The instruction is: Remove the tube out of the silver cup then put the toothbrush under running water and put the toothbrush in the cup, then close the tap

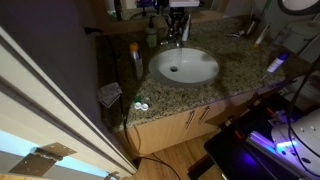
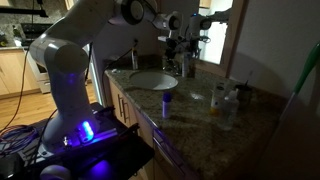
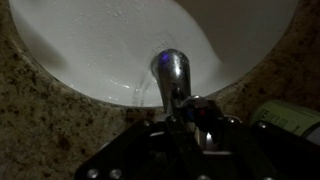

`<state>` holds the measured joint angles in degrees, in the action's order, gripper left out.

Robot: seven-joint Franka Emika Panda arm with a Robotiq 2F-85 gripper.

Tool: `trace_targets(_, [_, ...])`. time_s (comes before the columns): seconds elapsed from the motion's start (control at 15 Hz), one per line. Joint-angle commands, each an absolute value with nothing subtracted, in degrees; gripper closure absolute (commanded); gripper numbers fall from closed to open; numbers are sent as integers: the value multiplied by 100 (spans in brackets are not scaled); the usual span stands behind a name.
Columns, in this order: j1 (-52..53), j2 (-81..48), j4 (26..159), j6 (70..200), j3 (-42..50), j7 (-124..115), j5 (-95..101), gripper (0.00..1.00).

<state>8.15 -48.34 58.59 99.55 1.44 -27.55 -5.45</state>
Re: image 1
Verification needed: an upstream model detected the white green contact lens case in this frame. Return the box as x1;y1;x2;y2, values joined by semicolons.
132;96;150;112

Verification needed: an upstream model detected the white oval sink basin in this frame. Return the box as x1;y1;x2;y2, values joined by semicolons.
148;47;220;88

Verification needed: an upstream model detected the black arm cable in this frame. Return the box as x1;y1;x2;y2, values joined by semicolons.
285;54;320;178

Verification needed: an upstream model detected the wooden vanity cabinet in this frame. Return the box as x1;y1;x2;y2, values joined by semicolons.
125;84;294;157

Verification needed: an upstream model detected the soap dispenser bottle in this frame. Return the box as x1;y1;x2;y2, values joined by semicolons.
129;42;144;81

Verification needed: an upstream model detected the white lotion tube yellow cap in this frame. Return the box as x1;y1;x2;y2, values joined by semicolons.
253;21;274;48

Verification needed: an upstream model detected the black wall plug cable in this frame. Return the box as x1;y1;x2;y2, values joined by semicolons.
83;27;183;180

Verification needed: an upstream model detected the metal cabinet door handle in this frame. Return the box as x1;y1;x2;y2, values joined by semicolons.
197;105;211;125
184;109;196;130

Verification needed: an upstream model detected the white electric toothbrush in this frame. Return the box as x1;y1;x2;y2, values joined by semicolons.
181;13;194;43

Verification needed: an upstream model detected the soap dispenser black pump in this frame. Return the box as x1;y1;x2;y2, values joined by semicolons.
145;15;158;49

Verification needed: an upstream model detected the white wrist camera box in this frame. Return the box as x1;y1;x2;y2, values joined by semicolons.
169;0;201;8

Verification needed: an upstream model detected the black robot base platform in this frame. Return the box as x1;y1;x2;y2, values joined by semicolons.
188;91;320;180

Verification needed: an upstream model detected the chrome faucet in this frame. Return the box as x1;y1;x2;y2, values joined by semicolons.
160;22;184;48

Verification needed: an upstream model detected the brass door hinge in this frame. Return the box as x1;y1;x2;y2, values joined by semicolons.
8;142;78;178
104;171;121;180

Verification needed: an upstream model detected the small white toothpaste tube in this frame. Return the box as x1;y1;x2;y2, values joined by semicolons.
227;29;246;38

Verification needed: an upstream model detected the clear bottle white cap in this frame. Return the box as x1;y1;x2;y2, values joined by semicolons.
268;23;296;53

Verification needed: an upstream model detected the white toilet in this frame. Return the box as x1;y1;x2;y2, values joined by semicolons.
283;19;320;113

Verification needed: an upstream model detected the white can purple cap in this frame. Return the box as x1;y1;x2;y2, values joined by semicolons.
266;51;290;74

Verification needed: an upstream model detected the white door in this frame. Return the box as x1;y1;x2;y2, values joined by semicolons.
0;28;138;180

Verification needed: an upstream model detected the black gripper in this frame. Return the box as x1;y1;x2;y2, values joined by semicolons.
169;6;192;35

